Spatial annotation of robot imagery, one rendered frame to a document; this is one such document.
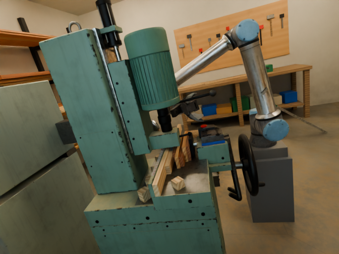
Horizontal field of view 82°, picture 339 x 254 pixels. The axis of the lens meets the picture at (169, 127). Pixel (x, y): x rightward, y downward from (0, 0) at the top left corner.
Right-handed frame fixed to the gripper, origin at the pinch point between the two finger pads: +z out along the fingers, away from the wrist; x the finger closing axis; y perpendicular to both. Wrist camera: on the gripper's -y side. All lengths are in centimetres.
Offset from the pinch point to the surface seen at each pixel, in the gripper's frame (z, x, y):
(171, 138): 2.5, 6.6, -21.2
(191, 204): 25.9, 22.7, -34.2
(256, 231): -12, 111, 25
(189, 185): 22.8, 18.1, -30.9
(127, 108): -3.0, -13.6, -33.1
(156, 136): -1.7, 3.6, -26.1
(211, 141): 14.9, 12.1, -9.8
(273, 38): -143, -10, 310
